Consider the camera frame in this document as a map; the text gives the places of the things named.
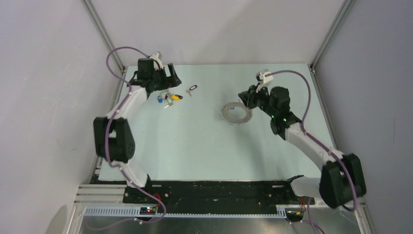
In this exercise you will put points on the pile of removed keys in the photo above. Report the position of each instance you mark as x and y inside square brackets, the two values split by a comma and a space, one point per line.
[168, 98]

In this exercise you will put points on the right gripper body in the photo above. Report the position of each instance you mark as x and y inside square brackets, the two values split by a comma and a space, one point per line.
[261, 99]

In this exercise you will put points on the aluminium corner frame post right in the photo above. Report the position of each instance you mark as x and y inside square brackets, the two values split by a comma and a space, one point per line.
[331, 33]

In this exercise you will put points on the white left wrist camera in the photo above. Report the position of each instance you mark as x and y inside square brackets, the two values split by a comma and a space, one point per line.
[156, 57]

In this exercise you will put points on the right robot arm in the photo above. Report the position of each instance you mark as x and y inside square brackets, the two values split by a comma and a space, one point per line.
[342, 179]

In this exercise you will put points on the aluminium corner frame post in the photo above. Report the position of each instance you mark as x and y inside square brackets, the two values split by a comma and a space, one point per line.
[101, 30]
[331, 33]

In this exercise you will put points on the aluminium corner frame post left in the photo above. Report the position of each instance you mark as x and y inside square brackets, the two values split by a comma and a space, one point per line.
[101, 30]

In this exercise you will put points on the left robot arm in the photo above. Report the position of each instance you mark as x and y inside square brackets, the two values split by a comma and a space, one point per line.
[113, 136]

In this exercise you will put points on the slotted cable duct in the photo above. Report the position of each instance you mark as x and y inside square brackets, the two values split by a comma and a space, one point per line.
[118, 211]

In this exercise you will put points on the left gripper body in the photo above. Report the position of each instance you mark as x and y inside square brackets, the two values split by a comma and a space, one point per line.
[159, 77]

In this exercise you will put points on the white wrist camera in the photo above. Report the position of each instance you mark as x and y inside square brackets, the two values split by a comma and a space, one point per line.
[156, 57]
[264, 78]

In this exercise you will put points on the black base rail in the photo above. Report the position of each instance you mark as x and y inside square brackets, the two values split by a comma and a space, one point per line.
[216, 196]

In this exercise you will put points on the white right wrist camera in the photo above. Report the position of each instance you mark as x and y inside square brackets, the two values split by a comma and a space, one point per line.
[264, 78]

